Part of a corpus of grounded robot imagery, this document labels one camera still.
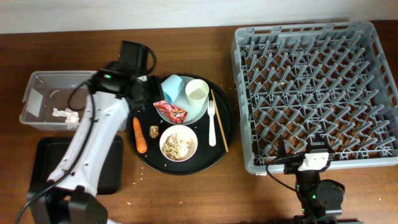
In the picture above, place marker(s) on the white tissue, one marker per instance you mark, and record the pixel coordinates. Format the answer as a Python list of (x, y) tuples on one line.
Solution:
[(71, 117)]

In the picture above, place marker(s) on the grey dishwasher rack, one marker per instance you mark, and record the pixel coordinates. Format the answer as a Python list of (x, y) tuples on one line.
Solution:
[(297, 81)]

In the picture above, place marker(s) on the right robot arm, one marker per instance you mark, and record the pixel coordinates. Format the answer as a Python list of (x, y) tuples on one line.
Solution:
[(320, 199)]

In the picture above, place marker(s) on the orange carrot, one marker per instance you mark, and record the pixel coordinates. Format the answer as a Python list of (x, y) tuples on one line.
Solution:
[(141, 145)]

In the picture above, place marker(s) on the light blue cup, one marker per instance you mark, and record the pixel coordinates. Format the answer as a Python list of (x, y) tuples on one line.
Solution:
[(172, 87)]

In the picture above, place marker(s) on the red snack wrapper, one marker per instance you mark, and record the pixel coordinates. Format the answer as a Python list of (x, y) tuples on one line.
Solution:
[(174, 113)]

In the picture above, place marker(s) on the brown food chunk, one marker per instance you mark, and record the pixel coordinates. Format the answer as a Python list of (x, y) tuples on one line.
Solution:
[(153, 131)]

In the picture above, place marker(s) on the cream white cup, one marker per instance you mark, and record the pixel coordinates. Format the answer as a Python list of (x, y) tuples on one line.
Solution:
[(197, 91)]

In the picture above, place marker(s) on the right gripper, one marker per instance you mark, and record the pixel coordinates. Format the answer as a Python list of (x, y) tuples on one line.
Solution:
[(292, 165)]

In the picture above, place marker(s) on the food scraps and rice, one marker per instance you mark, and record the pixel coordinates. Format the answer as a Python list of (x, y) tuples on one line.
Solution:
[(178, 148)]

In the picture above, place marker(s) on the grey plate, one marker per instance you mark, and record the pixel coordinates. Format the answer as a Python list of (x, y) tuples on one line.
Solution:
[(194, 113)]

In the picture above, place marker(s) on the wooden chopstick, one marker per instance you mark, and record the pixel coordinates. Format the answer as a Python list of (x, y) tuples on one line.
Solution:
[(219, 122)]

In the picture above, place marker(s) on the white plastic fork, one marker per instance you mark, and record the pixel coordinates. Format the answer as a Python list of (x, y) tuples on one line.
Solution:
[(211, 113)]

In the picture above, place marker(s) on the clear plastic bin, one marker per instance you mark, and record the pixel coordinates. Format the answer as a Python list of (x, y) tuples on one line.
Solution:
[(40, 102)]

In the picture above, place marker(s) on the pink bowl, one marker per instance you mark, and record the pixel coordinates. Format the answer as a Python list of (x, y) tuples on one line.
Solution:
[(184, 131)]

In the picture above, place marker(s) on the round black serving tray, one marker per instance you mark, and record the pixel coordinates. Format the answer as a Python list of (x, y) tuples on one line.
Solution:
[(205, 156)]

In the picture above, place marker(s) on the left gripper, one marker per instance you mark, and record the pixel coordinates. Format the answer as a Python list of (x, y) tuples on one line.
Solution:
[(155, 91)]

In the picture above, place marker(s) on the black rectangular tray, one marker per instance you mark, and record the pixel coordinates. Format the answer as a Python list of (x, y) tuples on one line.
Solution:
[(50, 151)]

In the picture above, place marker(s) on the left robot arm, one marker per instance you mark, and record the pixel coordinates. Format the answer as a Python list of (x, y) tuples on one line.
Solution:
[(69, 196)]

